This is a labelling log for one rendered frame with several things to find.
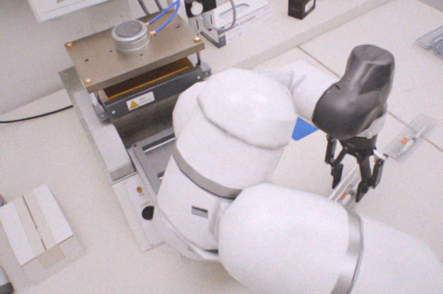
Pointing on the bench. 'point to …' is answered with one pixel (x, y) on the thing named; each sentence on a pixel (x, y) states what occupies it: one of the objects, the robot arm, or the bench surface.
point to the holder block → (155, 155)
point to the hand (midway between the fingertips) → (349, 184)
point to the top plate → (132, 48)
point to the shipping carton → (40, 233)
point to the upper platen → (111, 92)
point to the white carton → (257, 15)
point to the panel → (140, 201)
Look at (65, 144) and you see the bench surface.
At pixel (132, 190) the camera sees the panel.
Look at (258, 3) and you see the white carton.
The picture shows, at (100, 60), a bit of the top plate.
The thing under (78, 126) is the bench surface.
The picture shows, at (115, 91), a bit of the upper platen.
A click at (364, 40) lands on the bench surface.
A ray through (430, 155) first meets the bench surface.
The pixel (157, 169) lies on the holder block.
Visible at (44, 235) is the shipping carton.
